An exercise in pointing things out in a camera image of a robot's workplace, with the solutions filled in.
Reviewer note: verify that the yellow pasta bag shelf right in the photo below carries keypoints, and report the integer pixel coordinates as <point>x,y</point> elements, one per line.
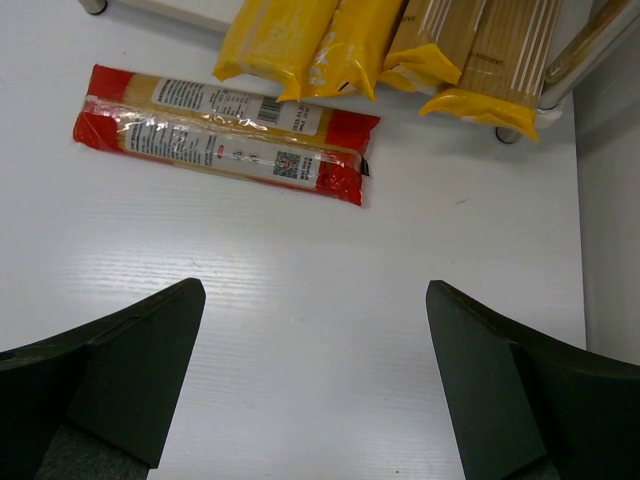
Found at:
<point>502,79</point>

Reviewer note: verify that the yellow pasta bag shelf middle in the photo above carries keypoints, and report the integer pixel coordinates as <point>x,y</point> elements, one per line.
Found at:
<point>431,44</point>

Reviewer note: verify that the yellow pasta bag shelf left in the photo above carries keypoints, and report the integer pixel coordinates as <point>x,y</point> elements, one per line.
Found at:
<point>350,56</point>

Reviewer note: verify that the yellow pasta bag shelf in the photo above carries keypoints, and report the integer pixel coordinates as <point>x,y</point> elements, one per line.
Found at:
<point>431,44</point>
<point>350,56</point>
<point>502,79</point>

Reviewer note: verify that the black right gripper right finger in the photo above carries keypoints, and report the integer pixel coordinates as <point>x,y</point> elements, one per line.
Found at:
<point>524,405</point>

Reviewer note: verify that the yellow spaghetti bag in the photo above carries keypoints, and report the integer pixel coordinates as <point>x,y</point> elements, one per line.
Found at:
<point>274,40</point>

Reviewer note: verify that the white two-tier shelf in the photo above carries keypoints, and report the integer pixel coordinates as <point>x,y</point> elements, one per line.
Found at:
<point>568,69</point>

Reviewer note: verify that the red orange pasta box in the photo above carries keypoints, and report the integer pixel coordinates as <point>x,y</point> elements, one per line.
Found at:
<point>227,132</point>

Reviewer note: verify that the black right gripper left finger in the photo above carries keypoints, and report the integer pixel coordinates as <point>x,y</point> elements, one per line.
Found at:
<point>97,401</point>

